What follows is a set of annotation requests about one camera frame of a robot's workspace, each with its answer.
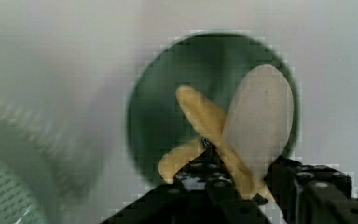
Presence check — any peeled toy banana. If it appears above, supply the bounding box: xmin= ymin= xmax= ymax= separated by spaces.
xmin=158 ymin=64 xmax=295 ymax=200

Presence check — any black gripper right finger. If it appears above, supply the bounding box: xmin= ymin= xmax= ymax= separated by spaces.
xmin=264 ymin=157 xmax=358 ymax=224

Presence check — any green oval colander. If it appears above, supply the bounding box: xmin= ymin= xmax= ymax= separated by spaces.
xmin=0 ymin=91 xmax=102 ymax=224

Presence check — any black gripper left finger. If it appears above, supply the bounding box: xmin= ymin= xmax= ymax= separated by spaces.
xmin=101 ymin=147 xmax=271 ymax=224

